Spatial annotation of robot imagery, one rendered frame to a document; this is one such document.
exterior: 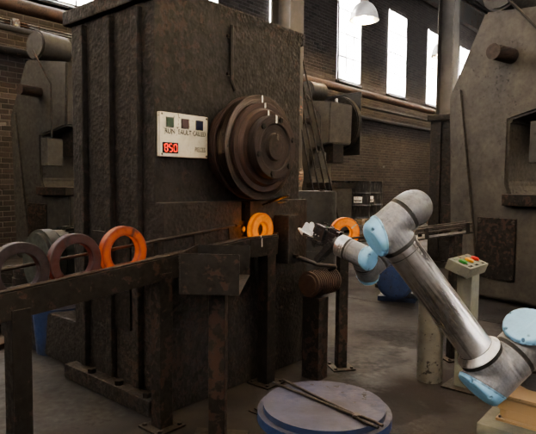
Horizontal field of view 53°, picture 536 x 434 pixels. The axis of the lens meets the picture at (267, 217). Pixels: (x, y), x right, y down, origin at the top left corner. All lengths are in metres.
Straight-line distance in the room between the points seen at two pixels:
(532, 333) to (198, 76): 1.63
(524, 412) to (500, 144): 2.93
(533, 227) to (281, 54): 2.56
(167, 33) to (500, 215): 3.22
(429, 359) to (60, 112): 4.97
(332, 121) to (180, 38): 8.10
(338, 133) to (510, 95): 6.10
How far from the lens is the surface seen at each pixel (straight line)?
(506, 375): 1.91
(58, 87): 6.58
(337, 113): 10.46
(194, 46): 2.42
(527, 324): 1.96
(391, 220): 1.67
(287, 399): 1.38
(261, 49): 2.73
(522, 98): 4.67
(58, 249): 1.86
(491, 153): 4.75
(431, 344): 2.73
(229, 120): 2.29
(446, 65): 11.43
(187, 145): 2.30
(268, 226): 2.52
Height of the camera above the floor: 0.96
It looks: 4 degrees down
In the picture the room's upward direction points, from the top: 1 degrees clockwise
